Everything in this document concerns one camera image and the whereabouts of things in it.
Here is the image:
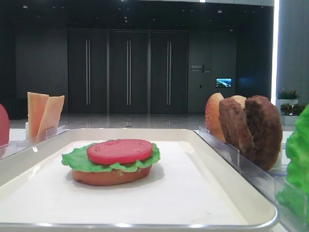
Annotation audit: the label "bottom bun half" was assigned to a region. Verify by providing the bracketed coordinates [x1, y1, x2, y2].
[72, 165, 152, 186]

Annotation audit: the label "orange cheese slice left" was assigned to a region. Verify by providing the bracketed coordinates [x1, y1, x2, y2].
[28, 92, 49, 143]

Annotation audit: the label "orange cheese slice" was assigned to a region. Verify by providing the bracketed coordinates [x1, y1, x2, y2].
[28, 92, 49, 143]
[36, 95, 65, 143]

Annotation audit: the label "green lettuce in rack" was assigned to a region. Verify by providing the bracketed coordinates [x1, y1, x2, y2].
[277, 106, 309, 215]

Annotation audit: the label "brown meat patty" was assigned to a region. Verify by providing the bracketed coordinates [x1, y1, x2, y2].
[219, 98, 256, 161]
[244, 95, 283, 171]

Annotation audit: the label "clear acrylic rack right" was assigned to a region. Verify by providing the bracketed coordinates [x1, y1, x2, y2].
[198, 127, 309, 232]

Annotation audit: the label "white rectangular tray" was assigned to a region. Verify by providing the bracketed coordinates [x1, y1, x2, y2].
[0, 129, 279, 232]

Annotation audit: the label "sesame bun top left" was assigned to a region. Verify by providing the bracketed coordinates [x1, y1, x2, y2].
[205, 93, 226, 143]

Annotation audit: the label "potted plant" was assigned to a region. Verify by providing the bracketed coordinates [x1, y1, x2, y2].
[281, 103, 305, 116]
[277, 89, 299, 100]

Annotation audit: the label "potted plant upper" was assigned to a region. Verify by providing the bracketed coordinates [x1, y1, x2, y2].
[277, 89, 299, 100]

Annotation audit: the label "bun half behind patties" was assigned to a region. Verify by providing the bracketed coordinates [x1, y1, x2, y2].
[231, 95, 247, 108]

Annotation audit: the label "orange cheese slice right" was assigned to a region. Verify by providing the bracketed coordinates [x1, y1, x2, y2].
[36, 95, 65, 143]

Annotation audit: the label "dark triple door panels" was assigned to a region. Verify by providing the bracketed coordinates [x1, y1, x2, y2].
[68, 29, 188, 114]

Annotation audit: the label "red tomato slice on burger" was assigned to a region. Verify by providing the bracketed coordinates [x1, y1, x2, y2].
[86, 139, 154, 165]

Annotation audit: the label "clear acrylic rack left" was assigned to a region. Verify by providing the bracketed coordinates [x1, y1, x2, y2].
[0, 126, 67, 160]

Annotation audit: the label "green lettuce leaf on bun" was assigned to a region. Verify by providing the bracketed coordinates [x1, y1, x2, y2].
[61, 143, 160, 173]

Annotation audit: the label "clear acrylic rack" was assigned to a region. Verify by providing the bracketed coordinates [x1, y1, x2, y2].
[198, 127, 309, 232]
[0, 126, 67, 160]

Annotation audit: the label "potted plant lower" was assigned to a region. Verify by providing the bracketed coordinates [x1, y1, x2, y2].
[281, 103, 305, 116]

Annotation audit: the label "small wall display screen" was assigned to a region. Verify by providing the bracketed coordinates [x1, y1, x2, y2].
[216, 78, 232, 88]

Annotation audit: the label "red tomato slice in rack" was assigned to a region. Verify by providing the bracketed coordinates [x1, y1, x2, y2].
[0, 104, 10, 146]

